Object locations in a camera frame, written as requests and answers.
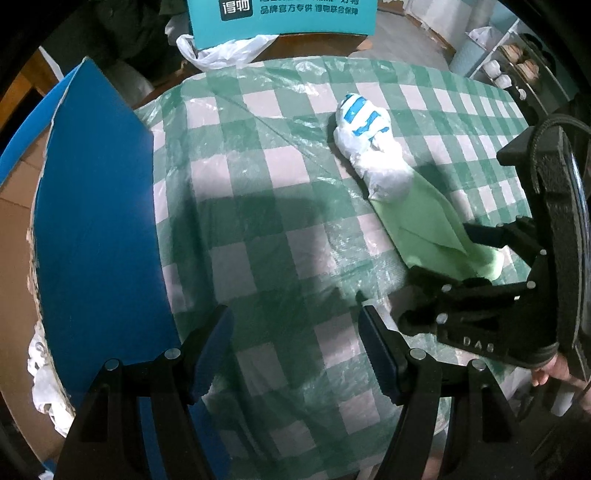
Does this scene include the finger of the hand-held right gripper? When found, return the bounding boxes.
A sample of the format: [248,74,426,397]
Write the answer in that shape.
[397,265,533,336]
[464,216,542,252]

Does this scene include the shoe rack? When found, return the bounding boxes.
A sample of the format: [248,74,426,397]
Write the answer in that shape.
[468,32,573,121]

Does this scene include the crumpled white plastic bag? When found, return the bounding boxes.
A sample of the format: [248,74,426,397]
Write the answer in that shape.
[27,332,77,437]

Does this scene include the person's dark clothing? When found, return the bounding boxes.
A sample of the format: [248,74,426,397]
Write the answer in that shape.
[522,383,591,480]

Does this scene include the teal printed box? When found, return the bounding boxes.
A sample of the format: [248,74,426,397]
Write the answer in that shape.
[187,0,377,49]

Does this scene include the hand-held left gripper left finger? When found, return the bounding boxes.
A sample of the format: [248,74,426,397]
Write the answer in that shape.
[65,305,235,462]

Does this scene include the green cloth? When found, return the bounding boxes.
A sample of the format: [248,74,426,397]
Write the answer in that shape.
[372,175,504,282]

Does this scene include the blue cardboard box flap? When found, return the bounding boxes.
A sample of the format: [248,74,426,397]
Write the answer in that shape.
[0,56,232,480]

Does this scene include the white blue printed plastic bag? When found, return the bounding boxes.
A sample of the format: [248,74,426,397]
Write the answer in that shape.
[333,92,411,201]

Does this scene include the small white plastic bag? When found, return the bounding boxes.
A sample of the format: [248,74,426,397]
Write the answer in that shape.
[466,27,496,48]

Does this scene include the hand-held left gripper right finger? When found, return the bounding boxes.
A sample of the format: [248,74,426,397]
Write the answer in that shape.
[359,305,527,462]

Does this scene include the green checked tablecloth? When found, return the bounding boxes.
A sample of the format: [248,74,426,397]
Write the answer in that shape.
[134,55,541,480]

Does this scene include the person's right hand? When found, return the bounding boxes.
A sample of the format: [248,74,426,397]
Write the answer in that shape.
[531,355,591,393]

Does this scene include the white shoes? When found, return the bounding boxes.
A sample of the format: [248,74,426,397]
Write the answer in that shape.
[482,60,514,89]

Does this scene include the brown shoes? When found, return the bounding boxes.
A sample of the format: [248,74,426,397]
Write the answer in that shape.
[501,43,542,82]

